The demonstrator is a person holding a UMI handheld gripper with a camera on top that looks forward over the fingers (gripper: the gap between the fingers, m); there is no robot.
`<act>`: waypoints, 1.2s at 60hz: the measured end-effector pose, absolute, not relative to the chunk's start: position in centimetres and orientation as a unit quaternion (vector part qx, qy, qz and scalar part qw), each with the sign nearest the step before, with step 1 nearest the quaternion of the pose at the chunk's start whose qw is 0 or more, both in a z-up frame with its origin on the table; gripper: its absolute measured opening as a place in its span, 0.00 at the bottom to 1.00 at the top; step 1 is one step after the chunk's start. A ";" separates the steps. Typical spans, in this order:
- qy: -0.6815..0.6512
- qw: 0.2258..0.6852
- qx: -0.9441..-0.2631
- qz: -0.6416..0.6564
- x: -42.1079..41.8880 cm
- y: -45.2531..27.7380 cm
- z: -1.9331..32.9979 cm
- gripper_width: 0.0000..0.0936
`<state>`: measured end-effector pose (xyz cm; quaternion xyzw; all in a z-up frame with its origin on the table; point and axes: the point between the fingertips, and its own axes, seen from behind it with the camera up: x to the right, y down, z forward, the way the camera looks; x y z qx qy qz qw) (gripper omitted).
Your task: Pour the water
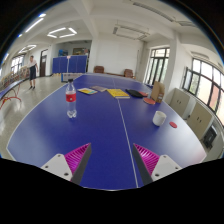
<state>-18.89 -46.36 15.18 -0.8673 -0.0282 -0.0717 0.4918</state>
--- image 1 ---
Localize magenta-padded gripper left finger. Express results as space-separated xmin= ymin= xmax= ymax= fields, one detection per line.
xmin=40 ymin=142 xmax=93 ymax=185

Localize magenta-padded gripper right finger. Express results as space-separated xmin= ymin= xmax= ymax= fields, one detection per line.
xmin=132 ymin=142 xmax=183 ymax=187

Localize clear red-labelled water bottle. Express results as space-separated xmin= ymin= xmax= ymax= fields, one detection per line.
xmin=64 ymin=78 xmax=78 ymax=119

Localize white mug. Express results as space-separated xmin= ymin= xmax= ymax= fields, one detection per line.
xmin=152 ymin=110 xmax=167 ymax=127

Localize black waste bin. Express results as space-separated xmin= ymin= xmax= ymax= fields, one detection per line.
xmin=202 ymin=124 xmax=218 ymax=150

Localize large beige cabinet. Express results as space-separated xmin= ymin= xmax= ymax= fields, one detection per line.
xmin=186 ymin=101 xmax=214 ymax=140

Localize small beige cabinet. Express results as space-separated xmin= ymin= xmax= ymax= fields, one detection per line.
xmin=168 ymin=87 xmax=192 ymax=118

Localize brown cardboard box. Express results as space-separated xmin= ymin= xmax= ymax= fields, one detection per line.
xmin=150 ymin=80 xmax=166 ymax=104

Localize small yellow blue book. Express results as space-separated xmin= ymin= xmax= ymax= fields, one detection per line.
xmin=77 ymin=87 xmax=99 ymax=96

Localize large yellow book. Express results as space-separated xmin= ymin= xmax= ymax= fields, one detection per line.
xmin=106 ymin=88 xmax=131 ymax=100

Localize grey booklet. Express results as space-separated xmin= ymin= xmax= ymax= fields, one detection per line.
xmin=89 ymin=85 xmax=108 ymax=93

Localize white low barrier board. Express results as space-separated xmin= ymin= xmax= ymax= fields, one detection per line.
xmin=60 ymin=72 xmax=84 ymax=83

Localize large black-framed window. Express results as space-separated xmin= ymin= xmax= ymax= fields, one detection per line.
xmin=182 ymin=58 xmax=224 ymax=126

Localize blue red-legged table tennis table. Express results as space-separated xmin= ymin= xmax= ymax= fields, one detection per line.
xmin=0 ymin=78 xmax=29 ymax=109

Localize person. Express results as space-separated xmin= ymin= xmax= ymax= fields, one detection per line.
xmin=27 ymin=55 xmax=40 ymax=90

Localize brown armchair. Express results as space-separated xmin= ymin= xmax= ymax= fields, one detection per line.
xmin=93 ymin=65 xmax=105 ymax=74
xmin=123 ymin=68 xmax=135 ymax=79

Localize black-framed glass door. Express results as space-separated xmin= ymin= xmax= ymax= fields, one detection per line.
xmin=145 ymin=47 xmax=171 ymax=86

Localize folded blue table tennis table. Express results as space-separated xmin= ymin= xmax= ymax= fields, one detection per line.
xmin=51 ymin=55 xmax=88 ymax=74

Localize dark brown door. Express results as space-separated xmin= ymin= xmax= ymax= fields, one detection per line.
xmin=39 ymin=49 xmax=49 ymax=78

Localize ceiling air conditioner unit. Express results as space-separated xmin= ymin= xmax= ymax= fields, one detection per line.
xmin=112 ymin=23 xmax=151 ymax=41

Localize ceiling lights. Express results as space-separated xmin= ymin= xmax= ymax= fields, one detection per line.
xmin=3 ymin=13 xmax=78 ymax=63

